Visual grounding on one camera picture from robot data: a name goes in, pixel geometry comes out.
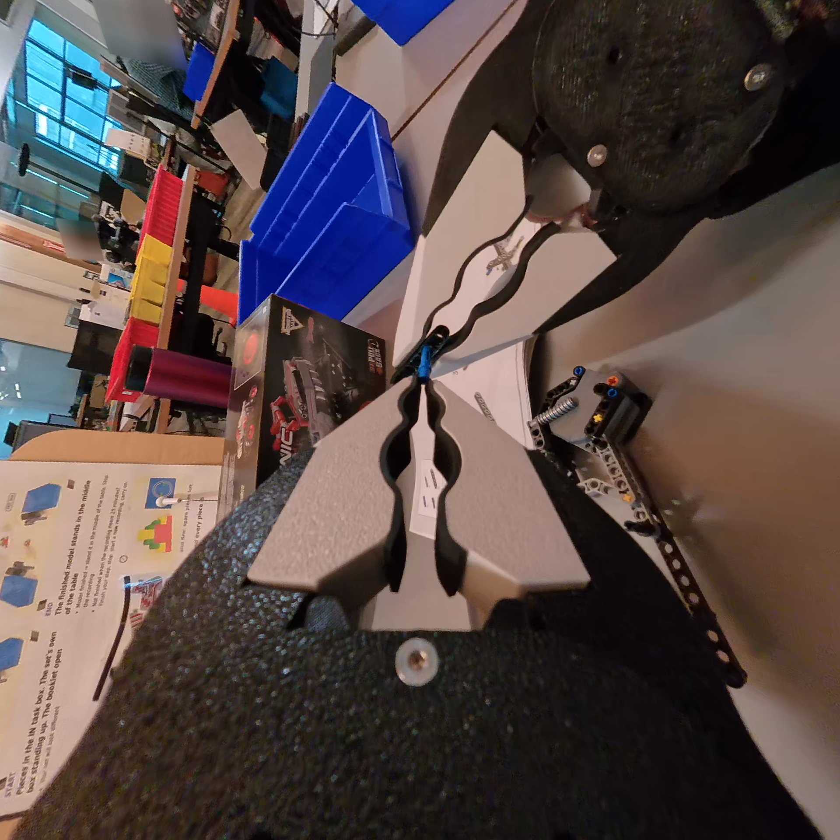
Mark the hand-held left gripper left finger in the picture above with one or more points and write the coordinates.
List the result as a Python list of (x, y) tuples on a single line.
[(328, 518)]

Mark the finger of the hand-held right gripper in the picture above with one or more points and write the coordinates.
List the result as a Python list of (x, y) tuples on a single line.
[(453, 249), (558, 289)]

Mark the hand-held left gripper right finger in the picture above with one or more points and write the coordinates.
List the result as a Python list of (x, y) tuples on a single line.
[(512, 525)]

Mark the blue toy pin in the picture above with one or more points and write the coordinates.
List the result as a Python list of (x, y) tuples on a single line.
[(426, 362)]

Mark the white instruction booklet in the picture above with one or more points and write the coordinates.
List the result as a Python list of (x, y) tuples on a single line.
[(499, 394)]

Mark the blue plastic bin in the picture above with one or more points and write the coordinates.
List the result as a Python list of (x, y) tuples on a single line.
[(407, 16), (328, 151), (328, 269), (197, 72)]

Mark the grey toy brick model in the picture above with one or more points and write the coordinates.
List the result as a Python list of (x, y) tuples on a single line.
[(590, 420)]

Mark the black toy set box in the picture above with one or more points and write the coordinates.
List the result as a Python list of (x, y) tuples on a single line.
[(308, 387)]

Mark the maroon metal tumbler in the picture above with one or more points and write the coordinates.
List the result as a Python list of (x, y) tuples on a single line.
[(190, 377)]

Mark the clear bag of toy parts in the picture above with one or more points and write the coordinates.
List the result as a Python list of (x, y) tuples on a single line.
[(143, 590)]

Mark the cardboard stand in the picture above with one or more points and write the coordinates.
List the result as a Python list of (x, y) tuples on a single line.
[(118, 446)]

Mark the printed instruction sheet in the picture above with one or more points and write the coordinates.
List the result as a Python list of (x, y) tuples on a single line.
[(79, 558)]

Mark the red storage bin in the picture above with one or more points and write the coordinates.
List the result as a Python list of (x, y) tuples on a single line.
[(128, 361), (164, 197)]

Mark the yellow storage bin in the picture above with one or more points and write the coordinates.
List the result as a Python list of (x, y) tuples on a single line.
[(154, 282)]

